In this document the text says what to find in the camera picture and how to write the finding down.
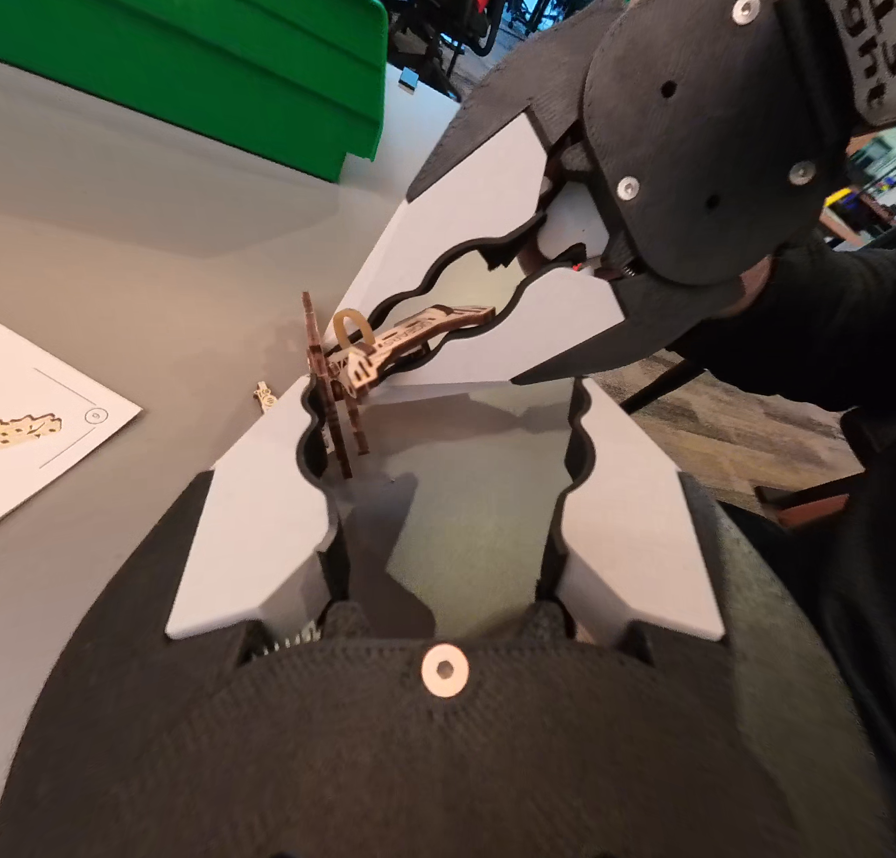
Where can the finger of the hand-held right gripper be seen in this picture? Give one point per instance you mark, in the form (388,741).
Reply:
(462,193)
(553,326)

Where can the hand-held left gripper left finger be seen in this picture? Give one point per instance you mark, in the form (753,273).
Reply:
(259,522)

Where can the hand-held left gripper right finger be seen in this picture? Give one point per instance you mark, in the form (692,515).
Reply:
(630,522)

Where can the wooden model lever assembly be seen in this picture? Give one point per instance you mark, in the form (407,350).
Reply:
(339,424)

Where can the wooden model frame part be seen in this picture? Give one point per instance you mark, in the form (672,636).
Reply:
(413,329)

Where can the person's right forearm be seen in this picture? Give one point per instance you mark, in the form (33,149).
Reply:
(805,326)

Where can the person's right hand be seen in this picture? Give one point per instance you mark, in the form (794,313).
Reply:
(757,288)

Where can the small toothed wooden part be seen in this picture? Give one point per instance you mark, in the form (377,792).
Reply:
(264,394)

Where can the open instruction booklet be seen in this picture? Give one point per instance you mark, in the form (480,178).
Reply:
(49,417)

